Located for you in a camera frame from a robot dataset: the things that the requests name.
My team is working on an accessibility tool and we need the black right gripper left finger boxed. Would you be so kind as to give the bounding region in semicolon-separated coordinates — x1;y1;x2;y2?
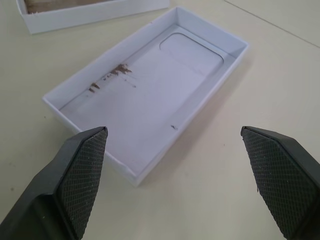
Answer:
0;126;109;240

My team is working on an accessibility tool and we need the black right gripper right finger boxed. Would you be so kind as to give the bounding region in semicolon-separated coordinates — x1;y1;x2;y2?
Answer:
240;125;320;240

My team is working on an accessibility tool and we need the white open phone box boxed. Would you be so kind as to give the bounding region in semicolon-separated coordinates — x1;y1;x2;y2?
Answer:
42;6;250;188

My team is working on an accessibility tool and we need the white box with Apple logo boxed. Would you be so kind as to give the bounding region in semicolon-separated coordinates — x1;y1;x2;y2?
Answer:
15;0;171;35

